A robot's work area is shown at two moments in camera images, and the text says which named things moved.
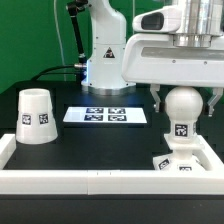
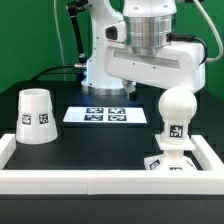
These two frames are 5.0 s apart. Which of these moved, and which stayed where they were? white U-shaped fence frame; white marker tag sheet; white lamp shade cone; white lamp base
Moved: white lamp base
Stayed: white lamp shade cone; white marker tag sheet; white U-shaped fence frame
